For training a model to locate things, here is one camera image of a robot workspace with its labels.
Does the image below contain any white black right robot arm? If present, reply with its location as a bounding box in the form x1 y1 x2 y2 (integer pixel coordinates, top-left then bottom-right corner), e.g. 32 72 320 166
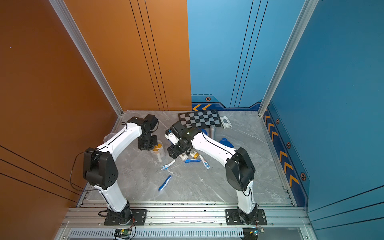
165 122 259 225

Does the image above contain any small white card box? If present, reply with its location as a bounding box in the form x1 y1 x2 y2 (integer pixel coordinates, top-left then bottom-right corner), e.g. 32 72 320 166
220 116 232 129

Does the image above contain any toothpaste tube left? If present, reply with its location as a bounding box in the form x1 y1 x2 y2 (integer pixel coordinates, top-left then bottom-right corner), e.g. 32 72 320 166
161 160 176 171

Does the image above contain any black white checkerboard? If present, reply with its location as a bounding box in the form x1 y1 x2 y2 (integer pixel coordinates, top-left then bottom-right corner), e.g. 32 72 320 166
178 110 222 129

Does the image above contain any toothpaste tube right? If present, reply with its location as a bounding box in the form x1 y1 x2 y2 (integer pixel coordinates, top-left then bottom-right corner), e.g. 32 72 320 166
200 155 211 170

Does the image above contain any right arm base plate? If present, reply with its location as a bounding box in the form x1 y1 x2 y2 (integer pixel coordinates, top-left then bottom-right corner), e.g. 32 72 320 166
225 209 268 226

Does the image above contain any toothpaste tube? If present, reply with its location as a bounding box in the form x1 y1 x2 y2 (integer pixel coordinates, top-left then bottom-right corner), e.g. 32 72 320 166
200 155 211 170
161 160 176 171

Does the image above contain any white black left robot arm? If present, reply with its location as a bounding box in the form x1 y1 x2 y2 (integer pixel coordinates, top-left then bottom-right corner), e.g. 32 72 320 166
83 115 158 225

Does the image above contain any silver microphone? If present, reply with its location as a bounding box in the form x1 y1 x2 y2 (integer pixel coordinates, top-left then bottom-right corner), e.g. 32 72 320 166
209 125 216 139

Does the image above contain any aluminium front rail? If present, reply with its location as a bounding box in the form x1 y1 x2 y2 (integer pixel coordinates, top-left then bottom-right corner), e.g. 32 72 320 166
60 201 312 229

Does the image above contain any clear plastic container left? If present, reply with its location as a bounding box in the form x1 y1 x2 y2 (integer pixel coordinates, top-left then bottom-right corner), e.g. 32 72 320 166
104 133 116 145

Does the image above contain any clear plastic container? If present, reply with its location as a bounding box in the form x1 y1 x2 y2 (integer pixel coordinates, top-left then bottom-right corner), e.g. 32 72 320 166
151 141 165 163
104 133 116 145

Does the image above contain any white bottle orange cap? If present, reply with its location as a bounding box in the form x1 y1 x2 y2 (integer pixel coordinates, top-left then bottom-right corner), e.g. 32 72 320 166
179 153 188 162
152 144 163 154
189 150 200 159

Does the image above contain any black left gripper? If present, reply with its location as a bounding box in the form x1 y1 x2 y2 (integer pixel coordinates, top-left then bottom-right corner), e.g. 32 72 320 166
139 133 160 151

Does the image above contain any clear plastic container back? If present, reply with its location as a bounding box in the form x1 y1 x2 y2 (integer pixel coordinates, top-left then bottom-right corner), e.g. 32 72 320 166
151 141 165 163

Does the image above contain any circuit board right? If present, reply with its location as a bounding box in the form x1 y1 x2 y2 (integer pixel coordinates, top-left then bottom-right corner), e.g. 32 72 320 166
241 228 265 240

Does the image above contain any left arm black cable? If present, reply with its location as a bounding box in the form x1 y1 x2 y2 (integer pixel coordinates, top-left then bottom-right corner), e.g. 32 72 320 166
69 149 100 193

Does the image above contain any green circuit board left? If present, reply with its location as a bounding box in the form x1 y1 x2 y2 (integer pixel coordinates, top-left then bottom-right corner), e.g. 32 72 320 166
113 228 133 240

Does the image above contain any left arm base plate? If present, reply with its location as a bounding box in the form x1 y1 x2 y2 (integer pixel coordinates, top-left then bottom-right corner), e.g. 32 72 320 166
104 209 148 226

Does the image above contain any blue lid by microphone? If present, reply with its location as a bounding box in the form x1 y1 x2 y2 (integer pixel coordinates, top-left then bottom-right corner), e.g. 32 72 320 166
219 138 234 148

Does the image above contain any blue toothbrush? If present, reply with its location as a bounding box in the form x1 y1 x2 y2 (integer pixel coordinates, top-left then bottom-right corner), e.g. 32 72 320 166
158 175 172 192
184 159 201 164

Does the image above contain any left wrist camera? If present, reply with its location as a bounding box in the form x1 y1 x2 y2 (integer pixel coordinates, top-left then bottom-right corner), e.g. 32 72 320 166
143 114 159 133

